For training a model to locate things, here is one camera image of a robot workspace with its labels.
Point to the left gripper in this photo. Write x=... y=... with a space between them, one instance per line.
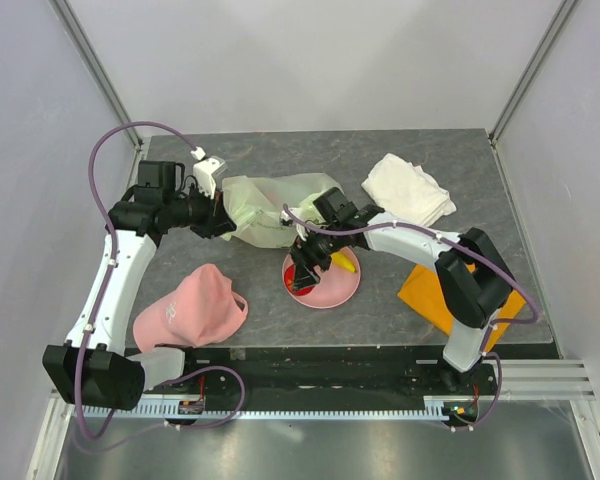
x=217 y=221

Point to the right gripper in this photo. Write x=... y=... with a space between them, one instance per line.
x=305 y=275

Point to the red fake apple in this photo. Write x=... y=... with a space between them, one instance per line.
x=298 y=280

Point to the yellow fake banana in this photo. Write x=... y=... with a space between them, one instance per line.
x=343 y=262

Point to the translucent green plastic bag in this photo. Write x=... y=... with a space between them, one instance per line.
x=255 y=205

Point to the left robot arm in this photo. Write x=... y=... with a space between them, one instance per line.
x=91 y=368

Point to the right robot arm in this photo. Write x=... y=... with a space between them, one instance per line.
x=474 y=279

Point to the pink plate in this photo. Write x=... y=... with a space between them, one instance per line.
x=336 y=287

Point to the pink baseball cap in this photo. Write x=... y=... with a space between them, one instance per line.
x=202 y=310

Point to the orange folded cloth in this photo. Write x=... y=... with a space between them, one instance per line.
x=422 y=293

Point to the white folded towel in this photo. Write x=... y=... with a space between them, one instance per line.
x=407 y=191

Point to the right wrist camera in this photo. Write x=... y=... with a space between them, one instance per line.
x=292 y=217

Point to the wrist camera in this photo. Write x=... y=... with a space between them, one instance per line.
x=292 y=217
x=207 y=171

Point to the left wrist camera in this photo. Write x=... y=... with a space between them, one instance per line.
x=207 y=171

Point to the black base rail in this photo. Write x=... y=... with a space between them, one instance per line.
x=286 y=378

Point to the white cable duct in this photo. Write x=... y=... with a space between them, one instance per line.
x=162 y=407

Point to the left aluminium frame post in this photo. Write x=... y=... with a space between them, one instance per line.
x=90 y=58

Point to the aluminium frame post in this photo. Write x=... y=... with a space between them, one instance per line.
x=539 y=56
x=90 y=58

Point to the right aluminium frame post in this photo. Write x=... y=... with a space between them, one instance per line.
x=539 y=56

